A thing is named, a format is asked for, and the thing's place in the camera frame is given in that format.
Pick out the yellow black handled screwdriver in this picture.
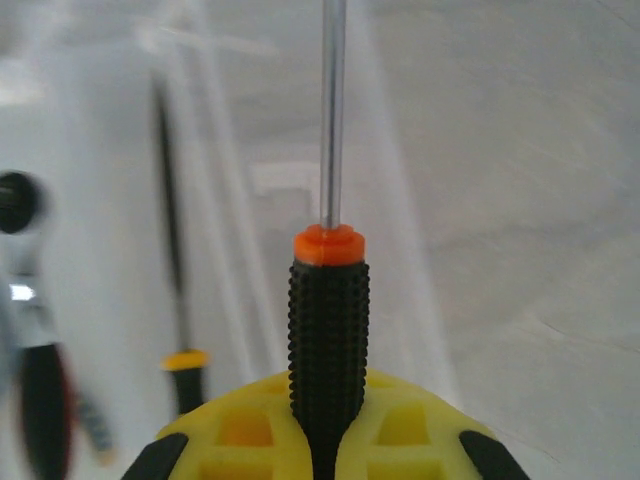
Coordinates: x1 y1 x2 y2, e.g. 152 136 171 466
149 79 211 417

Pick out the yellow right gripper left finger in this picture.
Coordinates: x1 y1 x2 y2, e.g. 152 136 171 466
119 372 314 480

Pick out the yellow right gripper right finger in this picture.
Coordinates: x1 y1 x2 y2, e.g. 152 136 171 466
337 369 524 480

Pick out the clear white plastic tool box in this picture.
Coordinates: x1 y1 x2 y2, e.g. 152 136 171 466
0 0 451 480

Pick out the red black handled ratchet wrench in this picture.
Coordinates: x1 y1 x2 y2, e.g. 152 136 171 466
0 169 77 480

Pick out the orange black handled screwdriver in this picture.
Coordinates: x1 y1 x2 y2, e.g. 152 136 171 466
287 0 371 480

